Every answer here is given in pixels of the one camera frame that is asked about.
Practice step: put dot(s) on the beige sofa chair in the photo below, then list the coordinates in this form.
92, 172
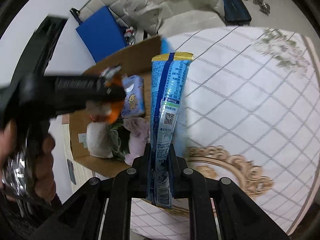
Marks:
191, 21

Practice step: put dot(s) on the chrome dumbbell pair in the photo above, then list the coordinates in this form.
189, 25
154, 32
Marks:
264, 7

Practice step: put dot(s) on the white puffer jacket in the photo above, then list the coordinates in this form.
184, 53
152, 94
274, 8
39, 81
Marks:
170, 2

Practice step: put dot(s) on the long blue snack bag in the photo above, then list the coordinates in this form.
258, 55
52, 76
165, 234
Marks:
168, 76

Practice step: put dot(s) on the white cotton bag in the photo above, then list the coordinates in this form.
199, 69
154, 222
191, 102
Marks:
98, 140

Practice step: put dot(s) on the blue folded mat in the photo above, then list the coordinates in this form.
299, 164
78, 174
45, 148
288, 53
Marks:
101, 34

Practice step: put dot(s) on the blue padded weight bench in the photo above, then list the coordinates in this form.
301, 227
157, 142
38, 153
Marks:
236, 13

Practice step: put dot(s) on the person's left hand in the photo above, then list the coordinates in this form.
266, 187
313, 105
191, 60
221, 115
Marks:
45, 186

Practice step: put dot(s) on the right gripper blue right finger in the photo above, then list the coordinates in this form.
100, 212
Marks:
177, 178

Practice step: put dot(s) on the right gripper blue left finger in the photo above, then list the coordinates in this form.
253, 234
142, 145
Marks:
142, 176

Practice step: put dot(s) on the blue smartphone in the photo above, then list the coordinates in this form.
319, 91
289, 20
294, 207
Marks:
71, 171

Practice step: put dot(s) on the orange snack bag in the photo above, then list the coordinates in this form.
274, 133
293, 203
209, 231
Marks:
109, 108

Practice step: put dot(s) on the blue star tissue pack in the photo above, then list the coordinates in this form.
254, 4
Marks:
134, 101

